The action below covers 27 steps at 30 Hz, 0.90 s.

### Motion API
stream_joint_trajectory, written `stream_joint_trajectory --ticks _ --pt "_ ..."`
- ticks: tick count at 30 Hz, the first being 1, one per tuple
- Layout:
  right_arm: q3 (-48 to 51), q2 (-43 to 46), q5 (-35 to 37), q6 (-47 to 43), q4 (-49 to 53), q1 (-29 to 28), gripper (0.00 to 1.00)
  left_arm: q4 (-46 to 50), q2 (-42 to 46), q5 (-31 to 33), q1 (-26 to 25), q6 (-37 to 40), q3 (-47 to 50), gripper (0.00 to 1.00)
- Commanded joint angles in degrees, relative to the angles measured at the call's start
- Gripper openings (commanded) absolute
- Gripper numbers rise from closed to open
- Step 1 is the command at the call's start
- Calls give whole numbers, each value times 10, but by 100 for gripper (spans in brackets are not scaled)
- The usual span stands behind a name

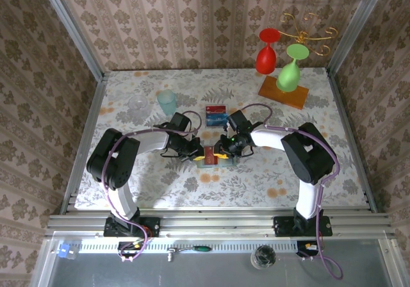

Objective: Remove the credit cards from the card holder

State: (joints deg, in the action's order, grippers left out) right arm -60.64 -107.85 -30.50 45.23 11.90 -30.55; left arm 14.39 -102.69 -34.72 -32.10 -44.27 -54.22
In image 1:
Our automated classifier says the red wine glass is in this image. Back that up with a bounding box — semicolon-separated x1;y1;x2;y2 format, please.
255;27;281;76

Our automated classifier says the teal frosted cup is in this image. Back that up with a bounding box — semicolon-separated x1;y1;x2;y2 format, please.
156;89;177;117

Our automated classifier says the aluminium frame post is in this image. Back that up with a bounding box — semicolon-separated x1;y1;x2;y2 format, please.
35;0;106;82
327;0;391;77

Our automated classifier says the aluminium front rail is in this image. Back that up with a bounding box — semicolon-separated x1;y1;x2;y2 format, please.
44;210;394;238

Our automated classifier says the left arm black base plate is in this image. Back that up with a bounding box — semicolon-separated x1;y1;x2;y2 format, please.
103;217;161;238

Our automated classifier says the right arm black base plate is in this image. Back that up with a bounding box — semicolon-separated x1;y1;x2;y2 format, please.
273;215;333;238

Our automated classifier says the gold wire glass rack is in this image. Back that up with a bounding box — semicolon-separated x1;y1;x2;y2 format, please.
279;11;339;57

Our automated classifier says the aluminium side rail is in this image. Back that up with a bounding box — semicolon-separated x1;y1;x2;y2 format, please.
325;67;379;214
60;71;108;216

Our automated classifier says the black power connector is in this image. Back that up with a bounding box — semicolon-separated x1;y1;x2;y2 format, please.
296;240;322;258
117;240;145;258

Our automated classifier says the clear glass jar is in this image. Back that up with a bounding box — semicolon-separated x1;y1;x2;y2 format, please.
250;244;277;270

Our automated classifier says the clear glass cup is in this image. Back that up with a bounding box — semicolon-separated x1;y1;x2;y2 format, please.
127;94;151;118

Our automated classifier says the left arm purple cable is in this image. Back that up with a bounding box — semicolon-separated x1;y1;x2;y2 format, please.
104;110;203;262

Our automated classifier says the slotted white cable duct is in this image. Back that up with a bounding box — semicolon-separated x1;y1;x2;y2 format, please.
78;241;300;254

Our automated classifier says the grey metal shelf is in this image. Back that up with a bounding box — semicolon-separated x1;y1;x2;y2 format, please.
30;231;410;287

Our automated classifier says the wooden base board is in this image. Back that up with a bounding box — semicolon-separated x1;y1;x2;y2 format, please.
258;75;310;110

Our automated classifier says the green wine glass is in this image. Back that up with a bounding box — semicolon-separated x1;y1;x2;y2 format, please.
275;43;311;93

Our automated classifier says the blue connector plug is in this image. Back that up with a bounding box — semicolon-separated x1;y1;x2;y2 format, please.
58;243;80;260

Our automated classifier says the clear plastic box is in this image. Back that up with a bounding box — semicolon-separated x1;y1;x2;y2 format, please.
202;102;229;129

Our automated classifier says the ratchet wrench green handle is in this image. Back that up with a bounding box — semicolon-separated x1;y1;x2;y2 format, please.
166;244;213;263

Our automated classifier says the floral tablecloth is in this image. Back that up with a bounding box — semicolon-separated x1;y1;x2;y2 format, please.
74;67;368;209

